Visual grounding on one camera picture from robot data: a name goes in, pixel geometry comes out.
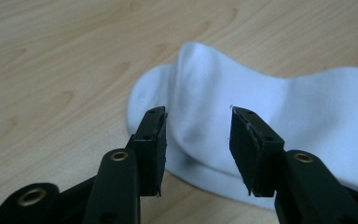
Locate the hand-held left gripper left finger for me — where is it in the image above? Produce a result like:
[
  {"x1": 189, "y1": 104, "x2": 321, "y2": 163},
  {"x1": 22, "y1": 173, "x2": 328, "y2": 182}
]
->
[{"x1": 125, "y1": 105, "x2": 169, "y2": 198}]

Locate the white sock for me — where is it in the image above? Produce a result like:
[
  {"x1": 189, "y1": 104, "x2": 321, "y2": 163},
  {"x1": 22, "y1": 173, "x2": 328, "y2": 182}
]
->
[{"x1": 126, "y1": 41, "x2": 358, "y2": 211}]

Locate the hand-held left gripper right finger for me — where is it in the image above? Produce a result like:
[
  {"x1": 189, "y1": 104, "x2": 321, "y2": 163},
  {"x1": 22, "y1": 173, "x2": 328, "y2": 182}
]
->
[{"x1": 228, "y1": 105, "x2": 285, "y2": 198}]

